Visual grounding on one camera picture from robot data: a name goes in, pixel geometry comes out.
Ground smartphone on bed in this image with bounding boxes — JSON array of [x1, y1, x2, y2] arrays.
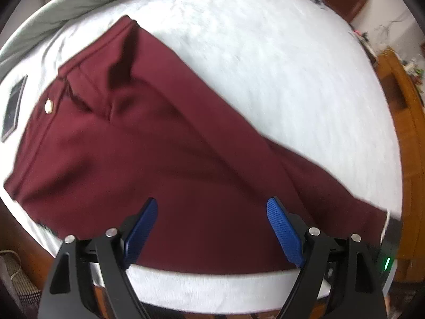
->
[[1, 76, 27, 142]]

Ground orange wooden desk cabinet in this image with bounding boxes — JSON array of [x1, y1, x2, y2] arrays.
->
[[375, 48, 424, 283]]

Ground maroon pants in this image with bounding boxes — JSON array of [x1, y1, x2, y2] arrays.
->
[[4, 16, 386, 274]]

